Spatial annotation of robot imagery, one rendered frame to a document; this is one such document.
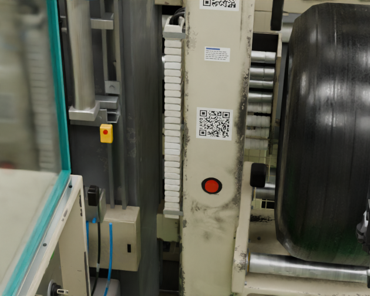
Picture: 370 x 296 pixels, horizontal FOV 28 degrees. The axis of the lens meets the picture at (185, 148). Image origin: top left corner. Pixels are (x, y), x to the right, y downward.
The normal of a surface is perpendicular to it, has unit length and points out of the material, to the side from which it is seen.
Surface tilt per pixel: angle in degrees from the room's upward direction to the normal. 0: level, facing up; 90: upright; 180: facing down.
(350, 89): 41
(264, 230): 0
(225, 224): 90
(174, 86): 90
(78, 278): 90
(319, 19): 16
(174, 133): 90
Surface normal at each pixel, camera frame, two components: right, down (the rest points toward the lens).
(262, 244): 0.01, -0.84
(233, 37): -0.13, 0.54
